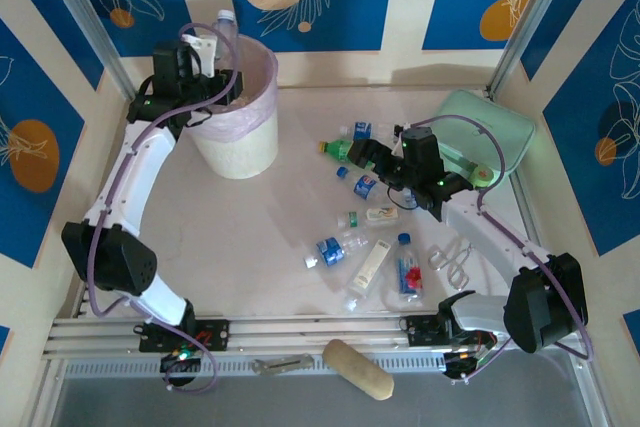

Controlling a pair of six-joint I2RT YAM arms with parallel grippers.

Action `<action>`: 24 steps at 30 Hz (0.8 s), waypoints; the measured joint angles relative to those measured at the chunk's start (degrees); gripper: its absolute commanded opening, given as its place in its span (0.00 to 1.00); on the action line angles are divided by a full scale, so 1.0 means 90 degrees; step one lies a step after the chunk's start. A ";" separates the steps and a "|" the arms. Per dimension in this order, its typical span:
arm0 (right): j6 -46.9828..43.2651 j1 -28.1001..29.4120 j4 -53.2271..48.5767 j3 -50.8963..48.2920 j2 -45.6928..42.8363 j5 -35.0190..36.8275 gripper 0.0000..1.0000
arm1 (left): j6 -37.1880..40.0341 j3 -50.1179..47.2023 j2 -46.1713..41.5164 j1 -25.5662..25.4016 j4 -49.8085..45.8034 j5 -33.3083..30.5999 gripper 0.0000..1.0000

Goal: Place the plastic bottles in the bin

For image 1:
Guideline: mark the white ribbed waste bin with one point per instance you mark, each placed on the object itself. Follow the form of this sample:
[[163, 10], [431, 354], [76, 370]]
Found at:
[[245, 152]]

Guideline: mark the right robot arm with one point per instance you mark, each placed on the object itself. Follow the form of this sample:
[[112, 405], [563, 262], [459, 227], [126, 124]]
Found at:
[[490, 232]]

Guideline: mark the red flower label bottle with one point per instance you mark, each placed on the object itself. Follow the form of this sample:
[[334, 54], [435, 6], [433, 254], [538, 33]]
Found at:
[[409, 272]]

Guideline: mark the mint green zip pouch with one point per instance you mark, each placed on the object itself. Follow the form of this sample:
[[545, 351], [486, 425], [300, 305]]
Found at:
[[490, 122]]

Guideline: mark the metal scissors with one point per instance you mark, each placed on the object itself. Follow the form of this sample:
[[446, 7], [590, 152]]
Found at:
[[457, 267]]

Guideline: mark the Pepsi-label clear bottle blue cap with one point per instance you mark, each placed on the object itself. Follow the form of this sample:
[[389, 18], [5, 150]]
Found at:
[[364, 186]]

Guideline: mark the beige foam roll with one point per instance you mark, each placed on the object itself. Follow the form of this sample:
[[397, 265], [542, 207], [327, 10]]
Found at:
[[357, 369]]

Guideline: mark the clear bottle pale blue cap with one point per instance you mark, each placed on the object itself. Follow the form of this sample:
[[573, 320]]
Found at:
[[227, 29]]

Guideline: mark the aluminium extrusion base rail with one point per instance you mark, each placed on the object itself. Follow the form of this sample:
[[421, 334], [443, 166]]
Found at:
[[320, 332]]

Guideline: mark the lilac plastic bin liner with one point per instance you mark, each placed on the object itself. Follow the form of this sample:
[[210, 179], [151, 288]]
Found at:
[[262, 97]]

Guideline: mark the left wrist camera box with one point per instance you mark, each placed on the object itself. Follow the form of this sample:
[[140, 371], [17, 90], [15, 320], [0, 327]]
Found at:
[[202, 49]]

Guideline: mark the aluminium frame post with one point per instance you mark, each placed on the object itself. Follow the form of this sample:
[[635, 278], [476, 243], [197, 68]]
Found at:
[[86, 12], [533, 12]]

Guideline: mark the metal hinge bracket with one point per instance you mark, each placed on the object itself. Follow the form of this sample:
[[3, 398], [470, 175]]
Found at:
[[282, 364]]

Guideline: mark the green Sprite bottle yellow cap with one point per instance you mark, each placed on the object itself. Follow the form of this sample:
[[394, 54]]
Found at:
[[340, 148]]

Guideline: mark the blue-label clear plastic bottle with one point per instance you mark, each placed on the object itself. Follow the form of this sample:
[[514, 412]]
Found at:
[[330, 252], [411, 197], [361, 131]]

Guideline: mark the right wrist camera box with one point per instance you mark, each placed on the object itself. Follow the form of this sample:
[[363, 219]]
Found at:
[[396, 134]]

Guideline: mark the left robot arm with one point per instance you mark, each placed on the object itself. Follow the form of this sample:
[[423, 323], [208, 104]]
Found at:
[[135, 172]]

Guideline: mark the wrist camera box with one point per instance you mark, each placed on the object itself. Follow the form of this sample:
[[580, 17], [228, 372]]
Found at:
[[202, 49], [396, 134]]

